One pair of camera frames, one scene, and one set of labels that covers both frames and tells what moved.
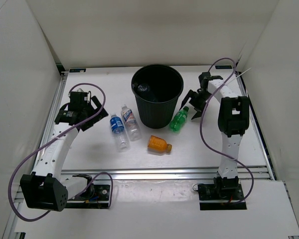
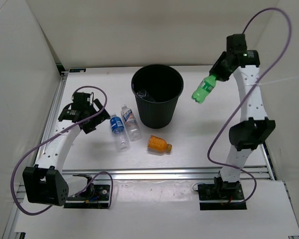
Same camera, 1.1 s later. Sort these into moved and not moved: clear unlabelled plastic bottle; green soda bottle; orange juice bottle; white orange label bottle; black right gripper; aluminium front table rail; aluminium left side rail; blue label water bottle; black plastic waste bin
Moved: black right gripper; clear unlabelled plastic bottle; green soda bottle
Not moved: aluminium left side rail; blue label water bottle; orange juice bottle; aluminium front table rail; white orange label bottle; black plastic waste bin
